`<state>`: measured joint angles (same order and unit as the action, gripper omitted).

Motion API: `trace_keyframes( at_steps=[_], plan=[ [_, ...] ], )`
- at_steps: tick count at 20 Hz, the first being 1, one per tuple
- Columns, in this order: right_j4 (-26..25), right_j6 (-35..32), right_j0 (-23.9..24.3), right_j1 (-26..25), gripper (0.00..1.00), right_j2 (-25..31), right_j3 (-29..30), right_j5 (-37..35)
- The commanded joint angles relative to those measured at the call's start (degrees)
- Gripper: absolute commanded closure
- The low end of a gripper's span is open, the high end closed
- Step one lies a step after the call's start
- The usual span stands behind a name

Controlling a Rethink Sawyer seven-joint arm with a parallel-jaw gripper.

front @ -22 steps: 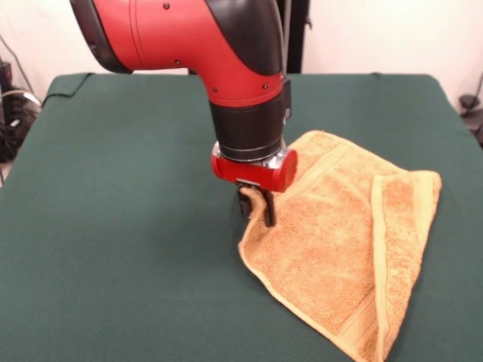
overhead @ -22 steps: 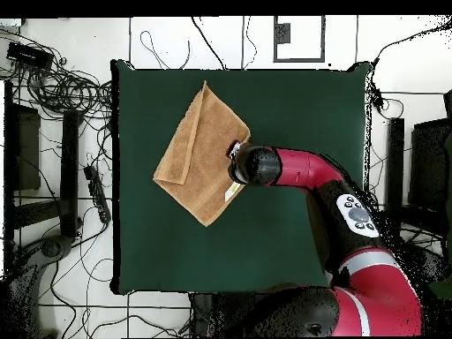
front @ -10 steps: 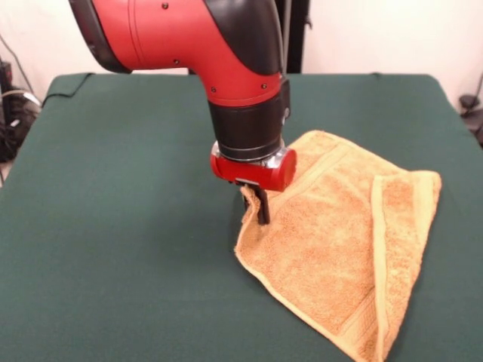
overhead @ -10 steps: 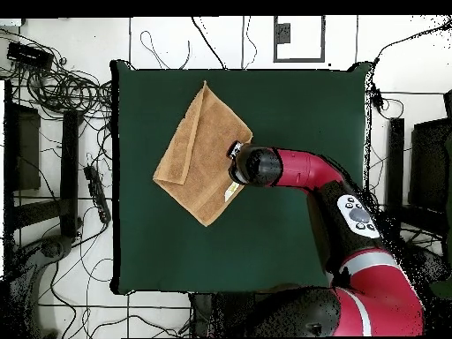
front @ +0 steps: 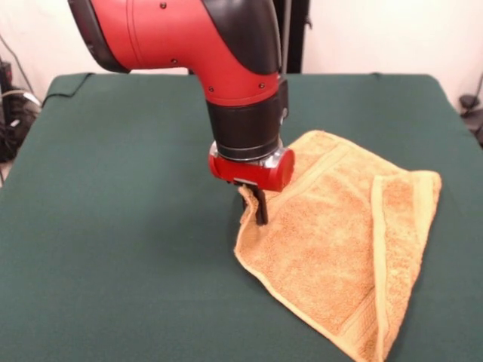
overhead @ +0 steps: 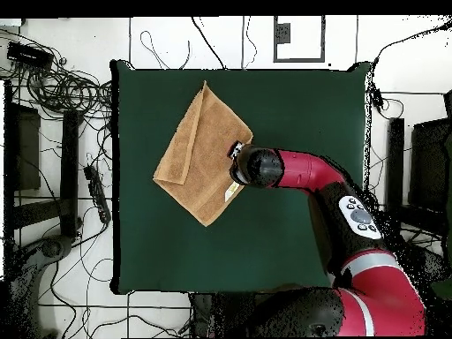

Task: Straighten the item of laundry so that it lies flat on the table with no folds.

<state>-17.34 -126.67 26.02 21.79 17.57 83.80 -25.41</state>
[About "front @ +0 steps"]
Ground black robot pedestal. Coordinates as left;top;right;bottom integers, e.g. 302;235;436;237
269;0;314;75

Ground tan terry towel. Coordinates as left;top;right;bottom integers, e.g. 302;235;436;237
232;130;443;362

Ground dark cable clump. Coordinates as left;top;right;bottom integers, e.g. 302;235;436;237
458;94;483;148

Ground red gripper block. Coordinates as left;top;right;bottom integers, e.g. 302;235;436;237
208;142;296;227

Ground black and white cable bundle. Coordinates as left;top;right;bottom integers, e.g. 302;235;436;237
0;33;43;163

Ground dark green table cloth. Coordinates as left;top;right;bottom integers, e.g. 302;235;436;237
0;72;483;362

